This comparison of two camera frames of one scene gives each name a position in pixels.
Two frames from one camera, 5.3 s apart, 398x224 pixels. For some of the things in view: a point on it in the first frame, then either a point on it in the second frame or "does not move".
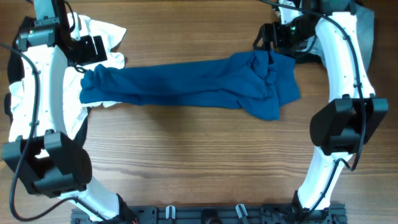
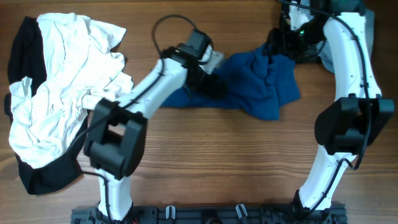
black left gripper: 91,56 to 210,91
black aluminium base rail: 214,214 does not move
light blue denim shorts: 365,19 does not move
